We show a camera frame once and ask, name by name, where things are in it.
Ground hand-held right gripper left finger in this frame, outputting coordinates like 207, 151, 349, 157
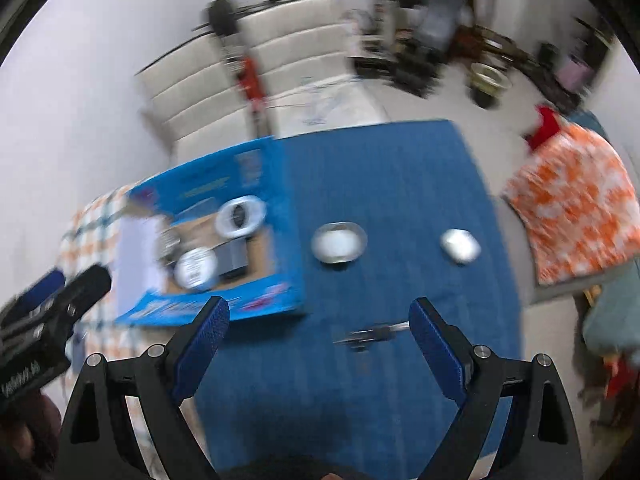
60, 296, 231, 480

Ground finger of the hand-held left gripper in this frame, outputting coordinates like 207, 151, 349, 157
15, 269, 67, 313
62, 265, 112, 318

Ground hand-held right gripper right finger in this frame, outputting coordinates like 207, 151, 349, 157
408, 297, 583, 480

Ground black car key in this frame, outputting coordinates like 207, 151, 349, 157
334, 321, 413, 353

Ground round white lidded tin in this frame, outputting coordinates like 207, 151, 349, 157
174, 249, 219, 292

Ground metal strainer cup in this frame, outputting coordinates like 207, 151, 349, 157
157, 227, 187, 267

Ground silver rectangular case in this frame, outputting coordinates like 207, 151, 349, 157
215, 239, 249, 281

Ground round black and white tin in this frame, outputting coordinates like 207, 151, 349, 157
216, 195, 266, 240

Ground blue cardboard box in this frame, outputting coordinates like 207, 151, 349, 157
114, 136, 307, 328

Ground person's left hand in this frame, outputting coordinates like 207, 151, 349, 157
0, 392, 63, 473

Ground orange checked cloth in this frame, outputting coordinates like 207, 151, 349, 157
55, 185, 211, 461

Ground white earbud case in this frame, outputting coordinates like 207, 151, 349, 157
440, 228, 482, 265

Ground small metal bowl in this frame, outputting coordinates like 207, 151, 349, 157
310, 221, 368, 266

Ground blue striped cloth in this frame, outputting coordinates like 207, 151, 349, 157
192, 120, 523, 471

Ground teal cloth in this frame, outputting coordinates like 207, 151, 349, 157
582, 260, 640, 352

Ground orange floral cushion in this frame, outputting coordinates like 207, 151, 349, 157
502, 122, 640, 287

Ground white padded chair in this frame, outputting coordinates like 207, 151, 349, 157
136, 35, 257, 160
244, 0, 392, 138

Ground red cloth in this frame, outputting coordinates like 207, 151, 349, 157
522, 106, 564, 152

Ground red equipment part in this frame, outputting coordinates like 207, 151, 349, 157
234, 57, 267, 112

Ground dark bucket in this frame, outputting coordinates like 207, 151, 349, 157
467, 62, 512, 109

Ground barbell with black plates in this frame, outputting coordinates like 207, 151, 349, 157
192, 0, 432, 37

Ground pink bag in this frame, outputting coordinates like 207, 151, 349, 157
560, 54, 592, 89

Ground black bag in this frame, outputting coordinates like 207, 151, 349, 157
537, 42, 562, 69

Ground black padded exercise bench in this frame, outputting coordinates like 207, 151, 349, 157
395, 0, 467, 97

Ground white wire hangers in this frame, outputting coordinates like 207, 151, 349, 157
299, 76, 362, 127

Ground brown exercise machine frame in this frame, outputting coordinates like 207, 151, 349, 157
450, 0, 542, 72

